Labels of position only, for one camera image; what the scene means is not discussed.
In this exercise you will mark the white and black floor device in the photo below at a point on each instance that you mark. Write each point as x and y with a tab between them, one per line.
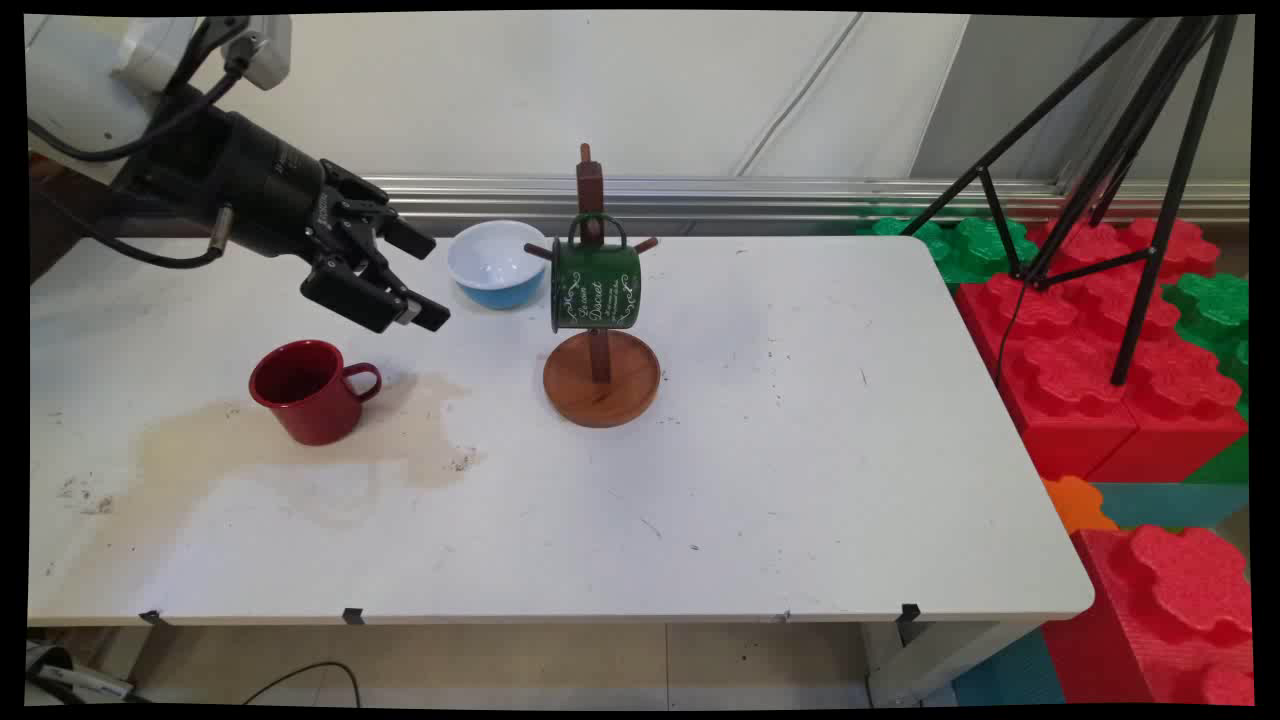
70	680

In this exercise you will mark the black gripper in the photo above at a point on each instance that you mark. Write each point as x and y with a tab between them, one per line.
250	185

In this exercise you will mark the orange foam piece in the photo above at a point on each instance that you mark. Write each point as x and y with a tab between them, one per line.
1075	505

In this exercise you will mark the wooden mug tree stand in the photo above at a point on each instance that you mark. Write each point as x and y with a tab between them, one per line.
600	385

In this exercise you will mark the aluminium rail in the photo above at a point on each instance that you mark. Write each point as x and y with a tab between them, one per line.
760	198

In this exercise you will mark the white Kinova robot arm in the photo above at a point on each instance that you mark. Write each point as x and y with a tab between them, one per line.
70	90

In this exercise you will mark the red enamel mug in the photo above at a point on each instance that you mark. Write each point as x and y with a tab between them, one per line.
310	400

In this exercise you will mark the black tripod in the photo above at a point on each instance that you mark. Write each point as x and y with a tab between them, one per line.
1165	200

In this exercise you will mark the dark brown wooden stand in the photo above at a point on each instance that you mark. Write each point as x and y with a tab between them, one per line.
65	220

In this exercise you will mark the teal foam block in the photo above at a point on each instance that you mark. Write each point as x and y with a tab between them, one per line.
1010	675
1170	505

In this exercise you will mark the green foam block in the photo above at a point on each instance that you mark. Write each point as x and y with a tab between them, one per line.
1215	310
985	250

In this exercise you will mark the white table leg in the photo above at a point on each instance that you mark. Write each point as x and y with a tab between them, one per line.
930	665

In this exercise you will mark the green enamel mug with print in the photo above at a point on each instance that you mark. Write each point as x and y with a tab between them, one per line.
596	285

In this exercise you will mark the white and blue bowl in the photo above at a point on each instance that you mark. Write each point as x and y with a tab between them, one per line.
495	262

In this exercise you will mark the large red foam block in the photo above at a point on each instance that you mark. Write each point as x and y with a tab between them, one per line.
1160	620

